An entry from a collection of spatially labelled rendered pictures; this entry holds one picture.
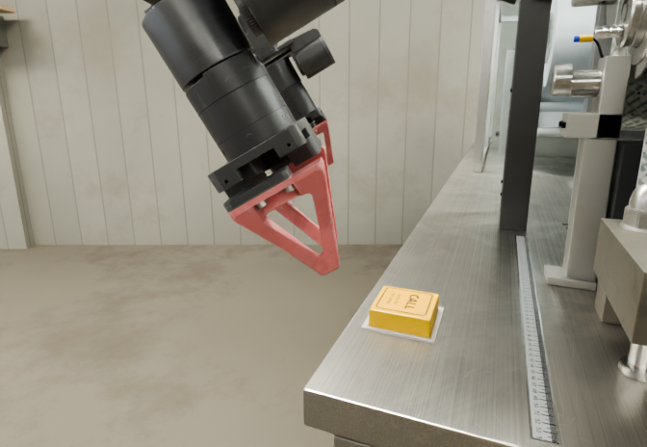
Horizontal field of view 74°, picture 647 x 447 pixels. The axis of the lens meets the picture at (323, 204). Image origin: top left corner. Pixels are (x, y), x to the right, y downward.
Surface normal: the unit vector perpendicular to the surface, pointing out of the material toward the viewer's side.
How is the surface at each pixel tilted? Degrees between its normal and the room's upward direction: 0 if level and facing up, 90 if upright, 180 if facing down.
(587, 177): 90
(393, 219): 90
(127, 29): 90
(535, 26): 90
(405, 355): 0
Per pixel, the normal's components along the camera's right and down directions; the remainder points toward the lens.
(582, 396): 0.00, -0.97
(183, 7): 0.22, 0.10
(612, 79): -0.38, 0.22
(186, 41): -0.06, 0.26
